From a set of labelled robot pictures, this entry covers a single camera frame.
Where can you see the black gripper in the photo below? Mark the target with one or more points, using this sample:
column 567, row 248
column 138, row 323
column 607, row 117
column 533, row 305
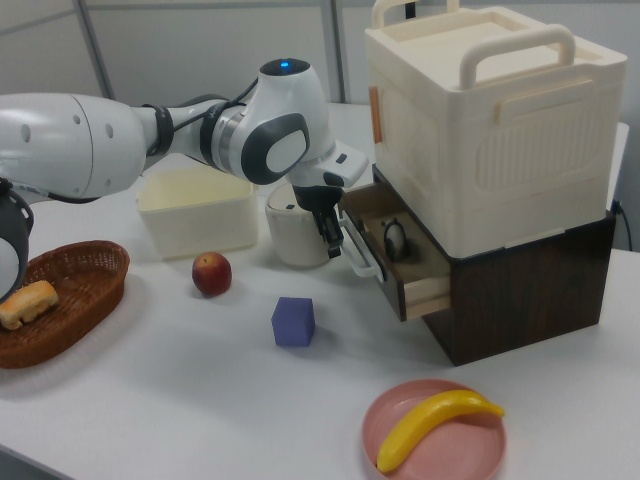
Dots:
column 317, row 197

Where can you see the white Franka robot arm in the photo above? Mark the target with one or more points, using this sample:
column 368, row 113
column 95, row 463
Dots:
column 75, row 145

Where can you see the small cream trash can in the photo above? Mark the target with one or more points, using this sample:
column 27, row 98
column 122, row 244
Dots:
column 292, row 235

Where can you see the black white penguin toy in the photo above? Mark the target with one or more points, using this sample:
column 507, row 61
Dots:
column 394, row 240

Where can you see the purple cube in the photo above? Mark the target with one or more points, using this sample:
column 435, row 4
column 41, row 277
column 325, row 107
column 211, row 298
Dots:
column 292, row 324

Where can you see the red apple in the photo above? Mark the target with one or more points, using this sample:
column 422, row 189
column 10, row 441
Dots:
column 212, row 274

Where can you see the cream open plastic bin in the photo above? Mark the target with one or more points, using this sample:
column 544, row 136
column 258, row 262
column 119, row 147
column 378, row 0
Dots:
column 200, row 225

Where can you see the cream plastic storage box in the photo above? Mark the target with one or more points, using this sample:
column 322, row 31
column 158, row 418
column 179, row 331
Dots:
column 500, row 150

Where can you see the dark wooden cabinet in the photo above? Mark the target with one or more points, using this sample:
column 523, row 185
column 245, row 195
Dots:
column 525, row 300

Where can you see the yellow banana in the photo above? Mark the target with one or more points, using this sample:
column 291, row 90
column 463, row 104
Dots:
column 430, row 425

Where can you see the pink plate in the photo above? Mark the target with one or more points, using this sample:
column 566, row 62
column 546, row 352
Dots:
column 450, row 450

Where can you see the brown wicker basket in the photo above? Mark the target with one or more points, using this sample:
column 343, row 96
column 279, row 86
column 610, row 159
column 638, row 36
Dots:
column 75, row 300

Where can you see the toasted bread piece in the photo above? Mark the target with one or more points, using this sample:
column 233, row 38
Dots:
column 30, row 302

